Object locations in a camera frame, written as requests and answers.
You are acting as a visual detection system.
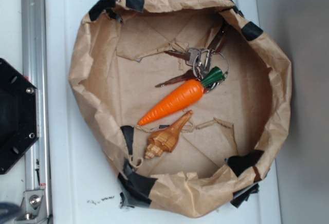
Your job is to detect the silver key with square head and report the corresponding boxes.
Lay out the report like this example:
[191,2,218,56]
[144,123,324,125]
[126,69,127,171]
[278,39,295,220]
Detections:
[165,48,201,66]

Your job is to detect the orange plastic toy carrot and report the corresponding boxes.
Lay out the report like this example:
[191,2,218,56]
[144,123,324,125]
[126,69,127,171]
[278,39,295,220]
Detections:
[138,67,227,126]

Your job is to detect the silver corner bracket with bolt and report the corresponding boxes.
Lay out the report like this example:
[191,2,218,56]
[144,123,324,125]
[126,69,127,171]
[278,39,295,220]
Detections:
[14,190,47,223]

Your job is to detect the aluminium extrusion rail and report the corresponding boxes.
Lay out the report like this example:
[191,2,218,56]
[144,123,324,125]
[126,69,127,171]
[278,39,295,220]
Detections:
[22,0,53,223]

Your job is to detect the silver key ring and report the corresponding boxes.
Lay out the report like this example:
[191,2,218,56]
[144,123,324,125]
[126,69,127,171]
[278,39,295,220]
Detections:
[192,51,229,91]

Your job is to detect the silver carabiner clip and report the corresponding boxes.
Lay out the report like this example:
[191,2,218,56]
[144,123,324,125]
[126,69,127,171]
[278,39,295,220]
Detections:
[194,49,214,78]

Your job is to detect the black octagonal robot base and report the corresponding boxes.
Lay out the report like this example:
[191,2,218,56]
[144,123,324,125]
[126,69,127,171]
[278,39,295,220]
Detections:
[1,59,38,175]

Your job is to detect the white plastic tray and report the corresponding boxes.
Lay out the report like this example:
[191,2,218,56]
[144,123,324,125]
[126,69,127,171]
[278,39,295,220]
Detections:
[45,0,281,223]

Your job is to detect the brown paper bag bin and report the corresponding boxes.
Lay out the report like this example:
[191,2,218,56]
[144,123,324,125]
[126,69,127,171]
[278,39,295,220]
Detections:
[69,0,292,218]

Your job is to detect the brown spiral seashell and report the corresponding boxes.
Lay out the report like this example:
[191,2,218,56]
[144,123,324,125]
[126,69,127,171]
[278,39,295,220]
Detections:
[144,110,194,159]

